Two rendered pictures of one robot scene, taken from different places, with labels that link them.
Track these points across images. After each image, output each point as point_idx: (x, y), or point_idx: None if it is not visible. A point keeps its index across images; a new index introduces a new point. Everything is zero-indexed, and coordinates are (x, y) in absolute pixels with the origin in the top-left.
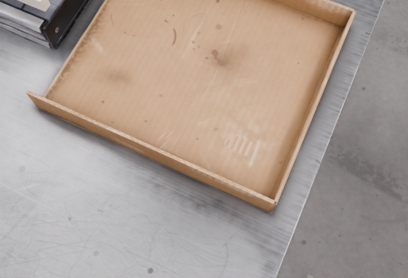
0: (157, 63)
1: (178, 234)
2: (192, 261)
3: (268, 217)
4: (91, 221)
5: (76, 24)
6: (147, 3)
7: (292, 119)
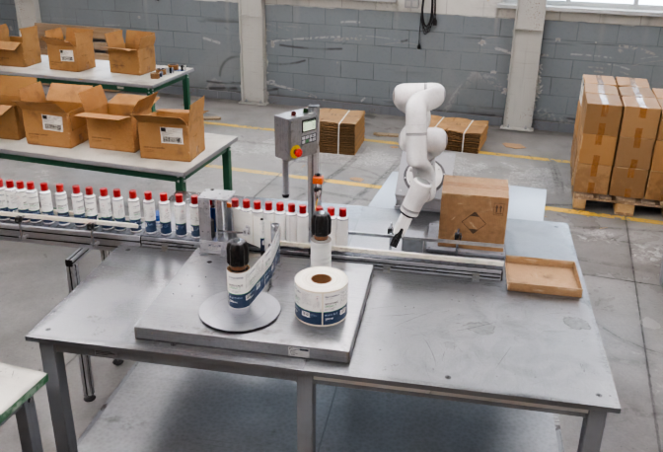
0: (531, 279)
1: (562, 303)
2: (569, 306)
3: (581, 298)
4: (540, 304)
5: (502, 276)
6: (518, 270)
7: (573, 283)
